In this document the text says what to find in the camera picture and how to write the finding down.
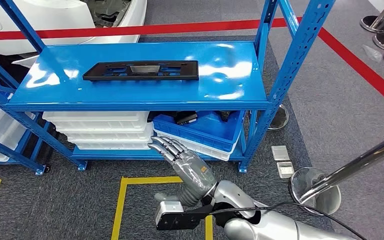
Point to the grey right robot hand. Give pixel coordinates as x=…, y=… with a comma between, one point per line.
x=195, y=175

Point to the long black plastic panel part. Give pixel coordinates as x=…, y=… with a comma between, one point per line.
x=145, y=75

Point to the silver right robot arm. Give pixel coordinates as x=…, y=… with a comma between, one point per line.
x=271, y=228

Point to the small black plastic part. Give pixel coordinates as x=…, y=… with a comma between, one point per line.
x=225, y=115
x=185, y=118

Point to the blue plastic crate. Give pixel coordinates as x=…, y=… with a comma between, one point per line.
x=208, y=130

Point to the silver floor outlet box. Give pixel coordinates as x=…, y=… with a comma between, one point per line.
x=285, y=170
x=280, y=153

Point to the red barrier belt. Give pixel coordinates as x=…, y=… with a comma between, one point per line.
x=145, y=29

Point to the clear plastic bag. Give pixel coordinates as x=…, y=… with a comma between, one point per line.
x=372, y=53

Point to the white car body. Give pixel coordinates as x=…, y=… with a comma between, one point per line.
x=46, y=20

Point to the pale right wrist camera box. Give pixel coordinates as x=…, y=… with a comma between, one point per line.
x=168, y=212

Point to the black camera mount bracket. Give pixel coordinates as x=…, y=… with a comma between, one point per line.
x=185, y=220

